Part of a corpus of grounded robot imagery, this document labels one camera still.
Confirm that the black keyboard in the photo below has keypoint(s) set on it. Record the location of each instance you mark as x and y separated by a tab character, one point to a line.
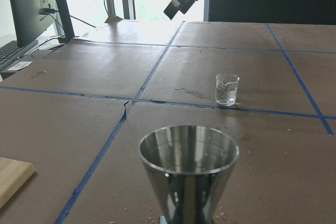
9	53

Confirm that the bamboo cutting board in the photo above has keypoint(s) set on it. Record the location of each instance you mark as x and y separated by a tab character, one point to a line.
14	174

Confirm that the steel double jigger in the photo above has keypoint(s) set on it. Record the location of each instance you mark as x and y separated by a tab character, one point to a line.
188	168

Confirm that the clear glass beaker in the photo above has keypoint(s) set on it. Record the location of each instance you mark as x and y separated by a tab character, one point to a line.
226	89

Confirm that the black computer monitor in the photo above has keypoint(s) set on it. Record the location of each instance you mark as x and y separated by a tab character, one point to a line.
33	17

